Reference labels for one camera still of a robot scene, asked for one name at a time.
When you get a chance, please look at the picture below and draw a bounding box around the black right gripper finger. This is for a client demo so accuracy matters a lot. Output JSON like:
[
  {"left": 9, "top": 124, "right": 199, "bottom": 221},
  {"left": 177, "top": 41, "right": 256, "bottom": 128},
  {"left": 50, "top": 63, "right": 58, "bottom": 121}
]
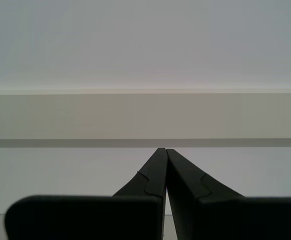
[
  {"left": 165, "top": 148, "right": 291, "bottom": 240},
  {"left": 4, "top": 147, "right": 168, "bottom": 240}
]

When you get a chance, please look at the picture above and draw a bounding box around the beige wall trim band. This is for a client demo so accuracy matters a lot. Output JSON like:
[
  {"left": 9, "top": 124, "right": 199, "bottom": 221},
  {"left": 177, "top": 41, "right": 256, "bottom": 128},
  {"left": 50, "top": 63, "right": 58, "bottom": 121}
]
[{"left": 0, "top": 89, "right": 291, "bottom": 140}]

